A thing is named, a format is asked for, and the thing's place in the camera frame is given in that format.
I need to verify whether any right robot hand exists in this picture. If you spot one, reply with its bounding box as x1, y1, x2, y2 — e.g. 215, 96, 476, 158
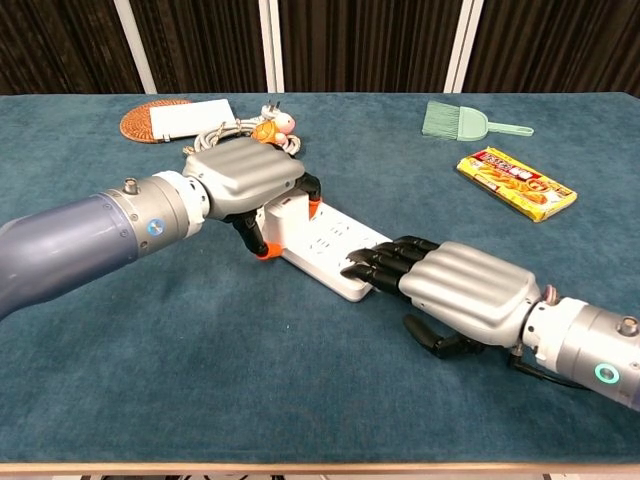
340, 235, 543, 359

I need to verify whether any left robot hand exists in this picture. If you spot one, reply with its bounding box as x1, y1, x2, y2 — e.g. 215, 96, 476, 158
181, 136, 324, 262

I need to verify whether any white plug adapter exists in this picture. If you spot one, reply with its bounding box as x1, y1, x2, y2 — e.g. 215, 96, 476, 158
262, 192, 316, 249

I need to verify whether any white power strip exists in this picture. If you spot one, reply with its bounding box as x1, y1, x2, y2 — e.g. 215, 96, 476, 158
255, 187, 394, 303

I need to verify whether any orange turtle toy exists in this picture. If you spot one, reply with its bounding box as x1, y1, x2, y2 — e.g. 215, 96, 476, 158
250, 112, 298, 147

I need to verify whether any flat white box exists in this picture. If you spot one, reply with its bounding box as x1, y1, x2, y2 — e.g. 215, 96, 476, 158
149, 98, 238, 142

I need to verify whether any round woven rattan coaster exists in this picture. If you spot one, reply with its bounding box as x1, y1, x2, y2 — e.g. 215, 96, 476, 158
119, 98, 193, 145

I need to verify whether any yellow snack packet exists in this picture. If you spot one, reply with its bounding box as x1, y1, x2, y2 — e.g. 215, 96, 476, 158
456, 146, 579, 224

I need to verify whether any green hand brush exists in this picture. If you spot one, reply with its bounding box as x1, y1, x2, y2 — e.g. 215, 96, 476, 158
421, 100, 535, 142

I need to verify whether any teal table cloth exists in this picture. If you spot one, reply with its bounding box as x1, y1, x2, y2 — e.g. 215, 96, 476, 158
0, 91, 640, 465

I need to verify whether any coiled white power cable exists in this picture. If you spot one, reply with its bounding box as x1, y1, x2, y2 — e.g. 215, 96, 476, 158
182, 99, 302, 155

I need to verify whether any white frame post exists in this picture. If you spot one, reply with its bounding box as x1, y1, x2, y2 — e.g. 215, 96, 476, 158
443, 0, 486, 94
112, 0, 158, 95
256, 0, 285, 94

